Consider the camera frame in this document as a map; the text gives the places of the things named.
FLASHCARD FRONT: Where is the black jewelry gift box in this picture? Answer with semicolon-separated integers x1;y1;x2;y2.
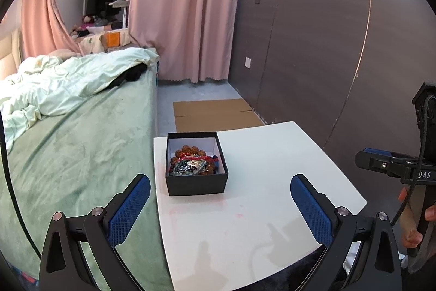
165;131;228;196

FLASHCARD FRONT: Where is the silver chain bracelet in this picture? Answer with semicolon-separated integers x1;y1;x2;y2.
169;162;208;177

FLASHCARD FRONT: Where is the brown rudraksha bead bracelet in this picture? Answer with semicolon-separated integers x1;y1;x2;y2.
169;144;219;176

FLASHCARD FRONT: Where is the person's right hand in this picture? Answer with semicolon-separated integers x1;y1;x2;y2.
398;188;435;249

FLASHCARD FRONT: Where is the green bed blanket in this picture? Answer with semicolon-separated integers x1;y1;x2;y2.
1;69;156;277

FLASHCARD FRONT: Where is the flattened brown cardboard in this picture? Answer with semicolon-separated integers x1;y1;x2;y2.
173;98;264;133

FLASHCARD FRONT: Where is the pale green duvet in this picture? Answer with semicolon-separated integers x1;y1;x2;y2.
1;47;159;151

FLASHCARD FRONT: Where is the black garment on bed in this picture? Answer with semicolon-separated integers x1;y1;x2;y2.
107;63;148;90

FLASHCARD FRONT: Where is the orange box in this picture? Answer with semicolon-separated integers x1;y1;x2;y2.
104;32;121;49

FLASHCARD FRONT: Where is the beige headboard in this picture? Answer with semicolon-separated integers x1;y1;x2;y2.
0;28;23;80

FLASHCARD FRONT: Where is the pink curtain left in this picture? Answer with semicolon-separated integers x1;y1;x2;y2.
22;0;81;58

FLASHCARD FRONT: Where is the pink curtain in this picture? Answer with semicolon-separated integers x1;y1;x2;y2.
129;0;237;83
22;0;81;58

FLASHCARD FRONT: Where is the pink curtain right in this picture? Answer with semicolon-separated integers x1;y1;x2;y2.
129;0;237;83

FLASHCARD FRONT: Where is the black cable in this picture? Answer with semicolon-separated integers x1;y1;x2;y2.
388;96;432;230

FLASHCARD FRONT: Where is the white wall socket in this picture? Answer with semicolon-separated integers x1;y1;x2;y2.
245;57;251;69

